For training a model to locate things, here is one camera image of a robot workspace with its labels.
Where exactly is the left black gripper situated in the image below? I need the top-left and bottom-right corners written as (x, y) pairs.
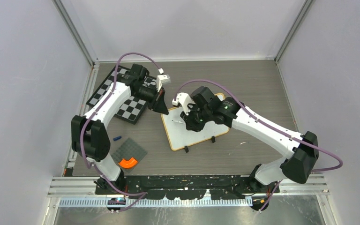
top-left (134, 85), bottom-right (169, 115)

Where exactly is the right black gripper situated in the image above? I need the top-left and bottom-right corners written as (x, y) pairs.
top-left (180, 102), bottom-right (212, 132)

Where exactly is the blue capped whiteboard marker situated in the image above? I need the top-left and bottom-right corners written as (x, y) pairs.
top-left (172, 120), bottom-right (185, 124)

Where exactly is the black white chessboard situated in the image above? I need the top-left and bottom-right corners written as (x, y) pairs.
top-left (86, 66), bottom-right (156, 124)

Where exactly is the yellow framed whiteboard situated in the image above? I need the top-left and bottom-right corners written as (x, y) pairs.
top-left (161, 107), bottom-right (229, 151)

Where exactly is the blue marker cap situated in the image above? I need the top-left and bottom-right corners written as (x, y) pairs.
top-left (113, 136), bottom-right (122, 141)

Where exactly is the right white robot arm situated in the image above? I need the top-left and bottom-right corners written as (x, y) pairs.
top-left (172, 86), bottom-right (319, 192)

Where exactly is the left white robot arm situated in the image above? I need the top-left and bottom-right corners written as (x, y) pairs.
top-left (71, 64), bottom-right (170, 194)

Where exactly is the grey studded baseplate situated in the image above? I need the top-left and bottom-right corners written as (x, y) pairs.
top-left (111, 138), bottom-right (148, 174)

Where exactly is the orange curved block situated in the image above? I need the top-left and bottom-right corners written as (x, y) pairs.
top-left (119, 157), bottom-right (139, 169)

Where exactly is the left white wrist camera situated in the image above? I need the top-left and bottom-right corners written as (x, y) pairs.
top-left (156, 74), bottom-right (171, 91)

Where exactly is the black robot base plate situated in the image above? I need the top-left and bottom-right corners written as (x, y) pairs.
top-left (113, 175), bottom-right (279, 200)

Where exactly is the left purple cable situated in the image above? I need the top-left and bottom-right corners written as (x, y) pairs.
top-left (79, 52), bottom-right (165, 212)

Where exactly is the purple cable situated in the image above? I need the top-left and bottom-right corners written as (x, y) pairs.
top-left (173, 79), bottom-right (344, 213)
top-left (79, 52), bottom-right (165, 212)

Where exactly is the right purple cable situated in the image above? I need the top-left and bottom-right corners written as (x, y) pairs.
top-left (173, 79), bottom-right (344, 213)

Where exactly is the aluminium frame rail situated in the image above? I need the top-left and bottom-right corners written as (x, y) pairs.
top-left (46, 63), bottom-right (100, 198)

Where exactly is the white slotted cable duct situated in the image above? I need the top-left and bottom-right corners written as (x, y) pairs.
top-left (59, 196), bottom-right (252, 208)

